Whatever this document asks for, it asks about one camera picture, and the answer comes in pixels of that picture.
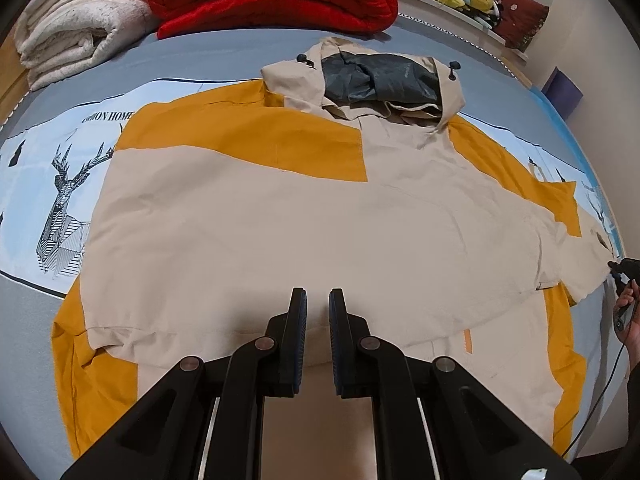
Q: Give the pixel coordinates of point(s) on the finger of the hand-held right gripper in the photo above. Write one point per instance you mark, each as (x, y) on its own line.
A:
(614, 267)

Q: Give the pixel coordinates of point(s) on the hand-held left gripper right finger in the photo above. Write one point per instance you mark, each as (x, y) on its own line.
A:
(335, 340)

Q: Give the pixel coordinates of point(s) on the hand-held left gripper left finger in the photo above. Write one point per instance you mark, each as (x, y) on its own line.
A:
(298, 330)

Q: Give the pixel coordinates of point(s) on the beige and yellow hooded jacket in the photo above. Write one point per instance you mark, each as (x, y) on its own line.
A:
(300, 200)

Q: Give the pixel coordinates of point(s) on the person's right hand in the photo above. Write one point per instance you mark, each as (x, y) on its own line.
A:
(631, 315)

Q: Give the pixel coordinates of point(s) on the purple board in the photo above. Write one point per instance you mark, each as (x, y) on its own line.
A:
(562, 91)

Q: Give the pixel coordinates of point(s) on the dark red cushion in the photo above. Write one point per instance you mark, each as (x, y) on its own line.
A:
(522, 20)

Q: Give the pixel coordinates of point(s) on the grey printed bed sheet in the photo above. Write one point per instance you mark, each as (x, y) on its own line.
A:
(200, 60)

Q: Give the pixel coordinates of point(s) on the wooden headboard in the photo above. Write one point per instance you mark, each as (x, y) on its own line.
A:
(12, 97)

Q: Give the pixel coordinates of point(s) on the white fleece folded blanket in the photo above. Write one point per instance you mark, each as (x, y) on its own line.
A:
(75, 30)

